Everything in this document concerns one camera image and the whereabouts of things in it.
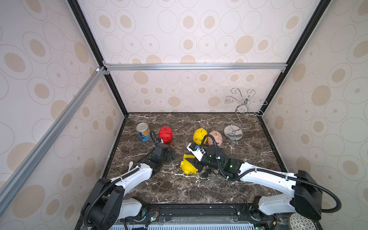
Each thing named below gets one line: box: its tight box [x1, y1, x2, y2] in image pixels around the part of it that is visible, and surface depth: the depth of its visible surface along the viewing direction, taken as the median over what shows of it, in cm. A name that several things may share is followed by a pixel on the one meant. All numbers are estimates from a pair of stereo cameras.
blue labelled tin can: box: [136, 122, 151, 142], surface depth 99 cm
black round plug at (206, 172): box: [201, 168, 213, 178], surface depth 89 cm
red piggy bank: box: [158, 125, 173, 144], surface depth 99 cm
